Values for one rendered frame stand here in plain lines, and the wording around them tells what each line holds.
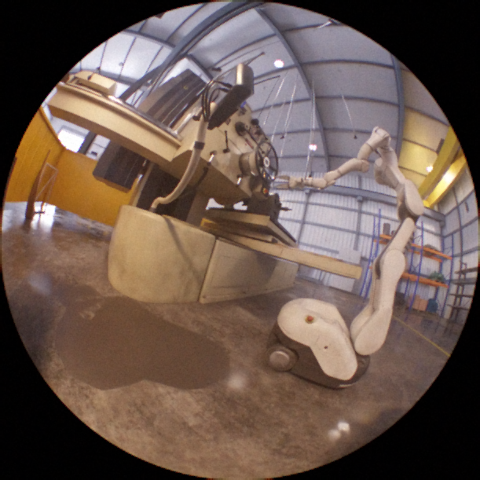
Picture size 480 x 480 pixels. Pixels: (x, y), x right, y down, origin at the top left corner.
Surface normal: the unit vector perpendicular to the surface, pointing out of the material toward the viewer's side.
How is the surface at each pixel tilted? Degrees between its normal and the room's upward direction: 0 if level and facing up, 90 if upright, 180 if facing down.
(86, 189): 90
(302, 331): 89
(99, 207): 90
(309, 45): 169
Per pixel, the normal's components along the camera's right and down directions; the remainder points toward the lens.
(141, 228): 0.27, 0.03
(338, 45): -0.41, 0.89
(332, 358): -0.58, -0.23
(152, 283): 0.60, 0.14
